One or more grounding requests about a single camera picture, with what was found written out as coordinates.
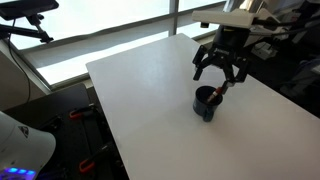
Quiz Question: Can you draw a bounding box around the dark blue ceramic mug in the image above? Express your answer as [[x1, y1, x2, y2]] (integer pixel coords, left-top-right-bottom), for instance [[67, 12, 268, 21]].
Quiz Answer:
[[193, 86, 223, 122]]

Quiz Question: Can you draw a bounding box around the black camera arm mount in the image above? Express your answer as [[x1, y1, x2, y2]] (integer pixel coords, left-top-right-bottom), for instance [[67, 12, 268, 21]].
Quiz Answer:
[[0, 14, 53, 43]]

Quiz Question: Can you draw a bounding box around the red marker pen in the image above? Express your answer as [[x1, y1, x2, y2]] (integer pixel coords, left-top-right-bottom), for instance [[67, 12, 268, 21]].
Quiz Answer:
[[207, 87, 222, 103]]

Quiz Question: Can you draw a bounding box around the black orange clamp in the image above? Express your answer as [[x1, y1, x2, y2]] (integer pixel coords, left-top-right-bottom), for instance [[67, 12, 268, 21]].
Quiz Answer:
[[69, 106, 96, 120], [79, 143, 114, 174]]

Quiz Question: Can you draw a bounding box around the black camera on mount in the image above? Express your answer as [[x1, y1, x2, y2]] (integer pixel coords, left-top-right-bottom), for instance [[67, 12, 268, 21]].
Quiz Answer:
[[0, 0, 59, 20]]

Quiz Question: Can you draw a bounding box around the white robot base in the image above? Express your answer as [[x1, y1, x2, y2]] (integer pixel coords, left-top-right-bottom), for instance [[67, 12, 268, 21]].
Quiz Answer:
[[0, 112, 56, 180]]

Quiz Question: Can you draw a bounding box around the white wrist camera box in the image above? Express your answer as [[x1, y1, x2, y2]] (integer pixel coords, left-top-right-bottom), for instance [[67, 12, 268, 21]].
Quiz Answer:
[[192, 8, 279, 29]]

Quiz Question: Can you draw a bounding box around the black orange clamp far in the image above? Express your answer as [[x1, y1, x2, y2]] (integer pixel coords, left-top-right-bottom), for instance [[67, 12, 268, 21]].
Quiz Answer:
[[69, 106, 96, 120]]

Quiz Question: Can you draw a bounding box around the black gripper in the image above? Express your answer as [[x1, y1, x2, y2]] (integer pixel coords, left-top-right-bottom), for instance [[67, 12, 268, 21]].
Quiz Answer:
[[192, 25, 250, 94]]

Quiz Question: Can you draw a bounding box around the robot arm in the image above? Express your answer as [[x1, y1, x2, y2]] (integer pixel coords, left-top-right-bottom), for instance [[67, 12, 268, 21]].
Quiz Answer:
[[192, 3, 320, 94]]

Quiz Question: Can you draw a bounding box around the black orange clamp near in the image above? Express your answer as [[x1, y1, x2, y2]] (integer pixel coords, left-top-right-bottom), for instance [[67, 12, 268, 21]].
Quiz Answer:
[[79, 143, 114, 174]]

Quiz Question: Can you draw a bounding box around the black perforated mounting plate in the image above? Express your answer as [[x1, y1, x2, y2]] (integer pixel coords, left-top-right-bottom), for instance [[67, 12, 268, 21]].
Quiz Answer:
[[36, 105, 129, 180]]

